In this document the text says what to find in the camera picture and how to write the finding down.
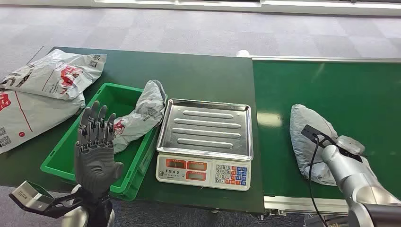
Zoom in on green plastic bin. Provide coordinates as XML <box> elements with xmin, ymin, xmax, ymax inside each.
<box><xmin>41</xmin><ymin>82</ymin><xmax>168</xmax><ymax>201</ymax></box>

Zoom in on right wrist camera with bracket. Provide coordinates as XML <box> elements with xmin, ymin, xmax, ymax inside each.
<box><xmin>300</xmin><ymin>124</ymin><xmax>364</xmax><ymax>162</ymax></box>

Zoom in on large white mailer red line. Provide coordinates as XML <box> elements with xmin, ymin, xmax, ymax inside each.
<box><xmin>0</xmin><ymin>89</ymin><xmax>86</xmax><ymax>155</ymax></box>

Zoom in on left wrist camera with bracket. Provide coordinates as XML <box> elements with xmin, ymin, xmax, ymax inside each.
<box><xmin>9</xmin><ymin>181</ymin><xmax>86</xmax><ymax>219</ymax></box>

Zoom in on green conveyor belt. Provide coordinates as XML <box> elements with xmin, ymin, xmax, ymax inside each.
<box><xmin>252</xmin><ymin>55</ymin><xmax>401</xmax><ymax>218</ymax></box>

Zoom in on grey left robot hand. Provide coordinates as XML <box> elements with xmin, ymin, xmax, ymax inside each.
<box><xmin>74</xmin><ymin>101</ymin><xmax>125</xmax><ymax>198</ymax></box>

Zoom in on grey mailer package red print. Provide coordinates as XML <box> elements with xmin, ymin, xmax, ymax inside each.
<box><xmin>111</xmin><ymin>79</ymin><xmax>167</xmax><ymax>154</ymax></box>

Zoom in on steel scale tray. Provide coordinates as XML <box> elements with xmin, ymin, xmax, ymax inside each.
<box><xmin>156</xmin><ymin>98</ymin><xmax>254</xmax><ymax>162</ymax></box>

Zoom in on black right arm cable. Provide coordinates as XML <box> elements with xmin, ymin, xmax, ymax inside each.
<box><xmin>308</xmin><ymin>134</ymin><xmax>328</xmax><ymax>227</ymax></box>

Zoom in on white mailer package QR codes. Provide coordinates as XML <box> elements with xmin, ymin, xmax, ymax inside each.
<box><xmin>0</xmin><ymin>48</ymin><xmax>107</xmax><ymax>102</ymax></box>

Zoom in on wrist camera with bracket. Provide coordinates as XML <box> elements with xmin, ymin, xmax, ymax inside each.
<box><xmin>300</xmin><ymin>124</ymin><xmax>364</xmax><ymax>162</ymax></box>
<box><xmin>9</xmin><ymin>181</ymin><xmax>86</xmax><ymax>219</ymax></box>

